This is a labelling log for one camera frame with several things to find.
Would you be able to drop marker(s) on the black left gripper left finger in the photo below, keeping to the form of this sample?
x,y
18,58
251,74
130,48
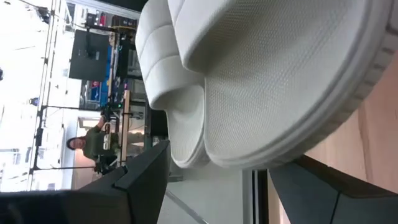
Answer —
x,y
140,193

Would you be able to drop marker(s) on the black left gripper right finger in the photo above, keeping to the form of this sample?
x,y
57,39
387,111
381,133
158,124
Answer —
x,y
326,199

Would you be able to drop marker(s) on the grey slide sandal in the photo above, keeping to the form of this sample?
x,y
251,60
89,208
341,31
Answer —
x,y
280,77
161,62

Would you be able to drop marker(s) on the background black robot arm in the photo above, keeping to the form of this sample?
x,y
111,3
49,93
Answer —
x,y
104,166
109,113

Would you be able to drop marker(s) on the seated person at robot station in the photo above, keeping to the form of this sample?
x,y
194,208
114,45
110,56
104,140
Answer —
x,y
93,144

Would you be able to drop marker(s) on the black monitor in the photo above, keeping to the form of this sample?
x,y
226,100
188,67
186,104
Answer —
x,y
88,56

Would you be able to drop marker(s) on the black metal table frame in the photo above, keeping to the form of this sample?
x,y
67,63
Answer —
x,y
260,199

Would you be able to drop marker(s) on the wooden shelf with black frame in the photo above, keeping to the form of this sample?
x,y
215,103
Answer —
x,y
373,140

